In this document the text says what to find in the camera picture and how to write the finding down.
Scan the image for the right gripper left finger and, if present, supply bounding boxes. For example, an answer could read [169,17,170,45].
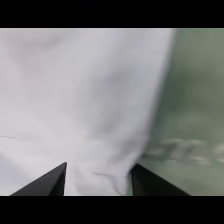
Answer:
[9,161,68,197]

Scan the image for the light blue shirt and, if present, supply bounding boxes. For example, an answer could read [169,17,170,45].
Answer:
[0,28,178,197]

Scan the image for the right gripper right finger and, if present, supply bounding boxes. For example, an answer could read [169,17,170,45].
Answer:
[130,163,192,197]

